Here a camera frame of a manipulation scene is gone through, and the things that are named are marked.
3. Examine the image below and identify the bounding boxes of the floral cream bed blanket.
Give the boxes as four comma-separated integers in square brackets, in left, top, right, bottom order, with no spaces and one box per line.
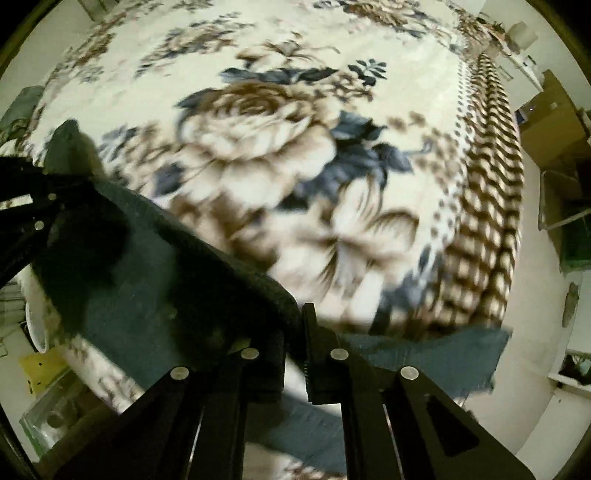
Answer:
[0,0,528,480]

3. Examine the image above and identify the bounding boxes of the dark blue denim pants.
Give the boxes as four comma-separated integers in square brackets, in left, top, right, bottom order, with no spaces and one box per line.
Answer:
[32,119,510,475]

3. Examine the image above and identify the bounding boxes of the metal frame chair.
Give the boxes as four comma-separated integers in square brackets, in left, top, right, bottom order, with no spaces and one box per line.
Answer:
[537,168,591,274]

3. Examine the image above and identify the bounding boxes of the brown cardboard box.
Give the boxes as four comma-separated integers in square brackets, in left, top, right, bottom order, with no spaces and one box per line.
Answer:
[520,70,590,171]

